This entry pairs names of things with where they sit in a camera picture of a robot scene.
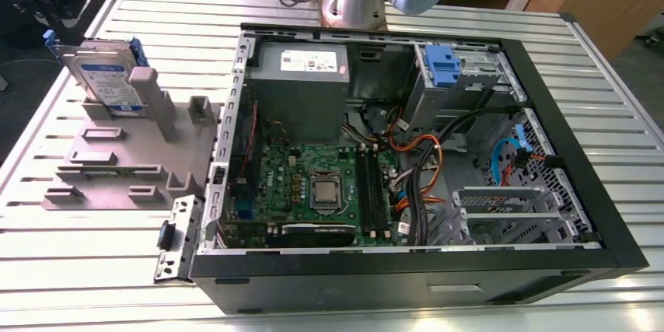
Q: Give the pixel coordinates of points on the black graphics card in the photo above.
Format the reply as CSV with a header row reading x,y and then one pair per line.
x,y
316,235

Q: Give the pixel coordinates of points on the green RAM stick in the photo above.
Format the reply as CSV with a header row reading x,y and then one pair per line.
x,y
121,171

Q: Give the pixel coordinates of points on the silver CPU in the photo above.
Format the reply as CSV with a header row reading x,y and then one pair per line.
x,y
325,191

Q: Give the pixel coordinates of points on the grey parts rack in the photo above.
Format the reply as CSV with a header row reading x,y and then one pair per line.
x,y
129,153

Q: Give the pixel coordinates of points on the CPU socket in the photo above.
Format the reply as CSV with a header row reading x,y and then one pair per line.
x,y
326,208

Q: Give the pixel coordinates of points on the hard disk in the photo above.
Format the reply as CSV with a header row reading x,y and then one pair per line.
x,y
105,75

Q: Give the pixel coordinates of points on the black open PC case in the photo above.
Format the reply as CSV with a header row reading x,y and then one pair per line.
x,y
362,281

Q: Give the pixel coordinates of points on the grey expansion slot bracket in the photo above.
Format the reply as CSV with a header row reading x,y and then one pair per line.
x,y
192,211

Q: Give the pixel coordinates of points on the metal disk bay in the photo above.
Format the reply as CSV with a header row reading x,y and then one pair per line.
x,y
492,194

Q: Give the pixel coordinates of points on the black RAM slot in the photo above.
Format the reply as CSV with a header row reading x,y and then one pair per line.
x,y
380,192
366,192

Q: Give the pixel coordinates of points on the grey power supply box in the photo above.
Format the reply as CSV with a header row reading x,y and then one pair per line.
x,y
294,110

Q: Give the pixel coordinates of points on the blue drive latch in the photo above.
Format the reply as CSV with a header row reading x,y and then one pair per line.
x,y
440,60

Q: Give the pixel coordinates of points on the green motherboard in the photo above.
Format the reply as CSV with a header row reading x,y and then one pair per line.
x,y
290,161

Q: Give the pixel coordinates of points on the metal optical drive cage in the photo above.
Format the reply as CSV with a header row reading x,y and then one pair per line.
x,y
430,102

